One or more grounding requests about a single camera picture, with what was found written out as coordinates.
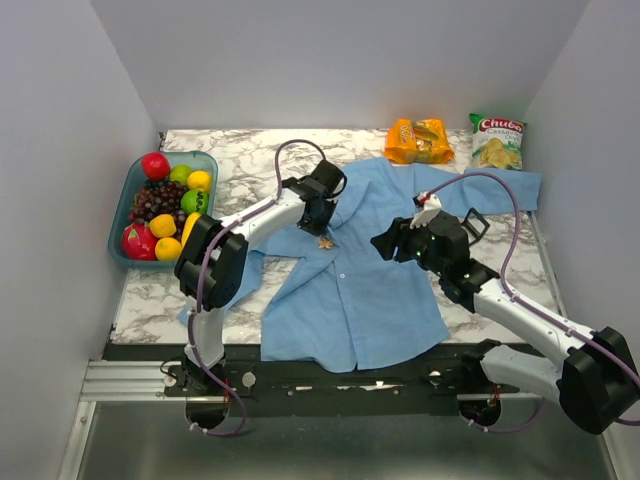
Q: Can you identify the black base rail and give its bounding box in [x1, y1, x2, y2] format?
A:
[103, 343, 499, 426]

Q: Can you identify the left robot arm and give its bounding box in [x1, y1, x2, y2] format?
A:
[174, 160, 347, 395]

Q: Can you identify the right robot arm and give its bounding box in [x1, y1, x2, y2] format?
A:
[370, 212, 639, 435]

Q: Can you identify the green toy lime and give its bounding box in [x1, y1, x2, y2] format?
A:
[169, 164, 193, 185]
[180, 190, 209, 215]

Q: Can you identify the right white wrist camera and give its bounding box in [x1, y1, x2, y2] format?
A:
[410, 192, 442, 229]

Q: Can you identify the green cassava chips bag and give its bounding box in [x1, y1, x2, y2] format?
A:
[469, 113, 526, 171]

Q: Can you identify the orange toy fruit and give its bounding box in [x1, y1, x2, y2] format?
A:
[187, 170, 212, 193]
[154, 237, 182, 262]

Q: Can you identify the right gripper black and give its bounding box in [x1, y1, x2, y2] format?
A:
[369, 213, 447, 277]

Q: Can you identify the teal plastic fruit basin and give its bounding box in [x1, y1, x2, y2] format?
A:
[107, 150, 218, 271]

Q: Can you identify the yellow toy lemon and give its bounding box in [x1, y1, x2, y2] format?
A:
[149, 214, 177, 239]

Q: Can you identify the black brooch box red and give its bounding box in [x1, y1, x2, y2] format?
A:
[461, 208, 490, 246]

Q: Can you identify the pink toy dragon fruit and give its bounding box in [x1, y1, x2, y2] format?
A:
[121, 223, 158, 261]

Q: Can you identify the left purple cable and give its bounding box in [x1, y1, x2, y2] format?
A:
[187, 139, 326, 436]

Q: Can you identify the yellow toy mango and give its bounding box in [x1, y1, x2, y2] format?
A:
[181, 212, 201, 246]

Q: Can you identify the orange mango gummy bag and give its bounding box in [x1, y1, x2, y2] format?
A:
[384, 119, 455, 165]

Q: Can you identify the red toy apple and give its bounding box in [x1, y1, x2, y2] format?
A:
[140, 152, 171, 181]

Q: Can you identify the dark toy grape bunch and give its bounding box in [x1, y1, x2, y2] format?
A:
[128, 180, 187, 224]

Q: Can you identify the light blue button shirt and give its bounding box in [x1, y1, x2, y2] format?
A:
[178, 159, 544, 374]

